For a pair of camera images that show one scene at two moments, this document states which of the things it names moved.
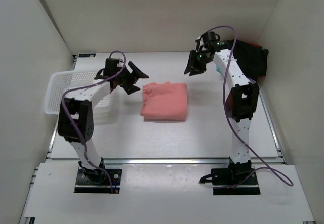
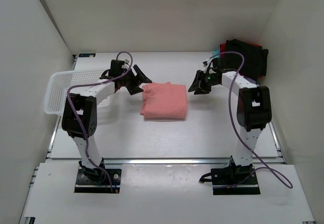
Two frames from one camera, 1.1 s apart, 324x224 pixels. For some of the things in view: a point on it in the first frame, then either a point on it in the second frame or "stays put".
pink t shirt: x=164 y=102 stays put
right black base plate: x=227 y=177 stays put
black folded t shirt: x=251 y=59 stays put
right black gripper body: x=201 y=60 -> x=209 y=82
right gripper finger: x=192 y=61 -> x=198 y=81
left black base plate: x=97 y=181 stays put
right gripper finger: x=197 y=71 -> x=200 y=91
